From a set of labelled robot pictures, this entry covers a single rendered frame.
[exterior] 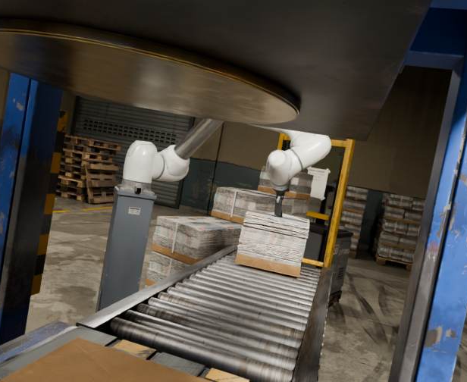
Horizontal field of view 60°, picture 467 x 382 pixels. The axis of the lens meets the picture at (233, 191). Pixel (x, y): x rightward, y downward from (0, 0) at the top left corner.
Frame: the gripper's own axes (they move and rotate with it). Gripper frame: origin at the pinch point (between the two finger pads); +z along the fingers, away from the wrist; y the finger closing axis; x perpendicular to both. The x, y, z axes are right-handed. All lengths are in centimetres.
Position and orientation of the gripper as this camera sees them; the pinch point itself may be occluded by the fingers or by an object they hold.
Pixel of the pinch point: (283, 201)
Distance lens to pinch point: 195.5
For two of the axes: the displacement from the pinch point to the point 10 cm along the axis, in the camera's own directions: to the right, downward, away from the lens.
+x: 9.5, 1.9, -2.6
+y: -2.8, 8.8, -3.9
